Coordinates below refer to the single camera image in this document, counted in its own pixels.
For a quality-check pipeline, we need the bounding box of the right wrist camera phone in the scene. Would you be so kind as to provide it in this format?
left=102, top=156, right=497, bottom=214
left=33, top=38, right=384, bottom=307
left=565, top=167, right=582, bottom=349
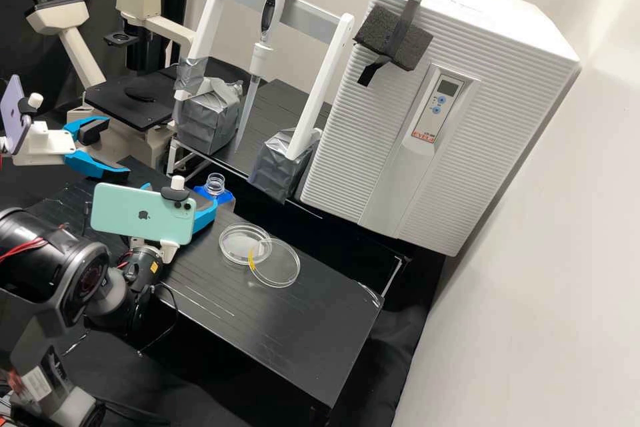
left=89, top=174, right=199, bottom=264

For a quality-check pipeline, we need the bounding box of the wrist camera phone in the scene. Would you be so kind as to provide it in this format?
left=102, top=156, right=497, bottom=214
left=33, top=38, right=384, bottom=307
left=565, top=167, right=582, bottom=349
left=89, top=174, right=199, bottom=264
left=0, top=74, right=47, bottom=155

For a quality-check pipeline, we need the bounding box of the grey taped block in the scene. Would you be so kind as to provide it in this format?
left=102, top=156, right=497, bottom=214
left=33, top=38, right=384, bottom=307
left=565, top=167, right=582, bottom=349
left=176, top=75, right=245, bottom=156
left=247, top=128, right=322, bottom=203

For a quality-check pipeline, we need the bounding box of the petri dish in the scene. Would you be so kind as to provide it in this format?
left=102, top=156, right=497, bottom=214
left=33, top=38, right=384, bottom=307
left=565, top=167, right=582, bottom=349
left=219, top=222, right=273, bottom=266

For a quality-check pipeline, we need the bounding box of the black platform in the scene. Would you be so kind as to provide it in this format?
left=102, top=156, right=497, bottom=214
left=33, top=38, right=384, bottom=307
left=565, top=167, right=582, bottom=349
left=167, top=59, right=335, bottom=193
left=219, top=185, right=407, bottom=299
left=29, top=159, right=386, bottom=413

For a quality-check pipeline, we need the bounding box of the pipette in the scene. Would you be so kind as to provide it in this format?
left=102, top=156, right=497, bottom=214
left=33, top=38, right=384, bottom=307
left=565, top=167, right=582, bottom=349
left=233, top=0, right=296, bottom=153

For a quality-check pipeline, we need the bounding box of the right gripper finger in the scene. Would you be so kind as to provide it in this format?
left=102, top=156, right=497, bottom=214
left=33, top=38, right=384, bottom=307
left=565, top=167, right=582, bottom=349
left=191, top=197, right=221, bottom=237

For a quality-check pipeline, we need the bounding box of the incubator door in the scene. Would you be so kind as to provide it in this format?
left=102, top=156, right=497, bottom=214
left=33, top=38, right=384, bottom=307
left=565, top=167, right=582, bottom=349
left=295, top=0, right=582, bottom=258

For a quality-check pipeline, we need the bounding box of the black cable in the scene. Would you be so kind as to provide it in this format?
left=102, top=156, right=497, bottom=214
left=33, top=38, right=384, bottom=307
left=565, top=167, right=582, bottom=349
left=149, top=283, right=181, bottom=344

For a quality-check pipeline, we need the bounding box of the cream microscope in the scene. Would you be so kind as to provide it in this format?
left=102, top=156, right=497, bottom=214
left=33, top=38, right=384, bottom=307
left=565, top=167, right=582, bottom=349
left=25, top=0, right=199, bottom=170

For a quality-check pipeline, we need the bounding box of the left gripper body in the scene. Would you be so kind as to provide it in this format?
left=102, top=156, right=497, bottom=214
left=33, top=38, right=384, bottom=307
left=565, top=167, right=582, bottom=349
left=11, top=121, right=78, bottom=167

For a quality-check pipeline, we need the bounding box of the white pipette stand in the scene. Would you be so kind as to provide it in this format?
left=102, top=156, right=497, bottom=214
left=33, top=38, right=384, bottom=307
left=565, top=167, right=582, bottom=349
left=172, top=0, right=357, bottom=161

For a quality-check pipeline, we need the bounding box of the petri dish lid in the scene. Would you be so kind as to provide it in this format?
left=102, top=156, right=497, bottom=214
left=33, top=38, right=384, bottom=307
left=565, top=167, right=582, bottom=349
left=247, top=238, right=301, bottom=290

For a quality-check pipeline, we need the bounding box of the left wrist camera phone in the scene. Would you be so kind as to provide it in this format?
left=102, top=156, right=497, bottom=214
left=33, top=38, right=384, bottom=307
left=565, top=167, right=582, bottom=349
left=0, top=74, right=47, bottom=155

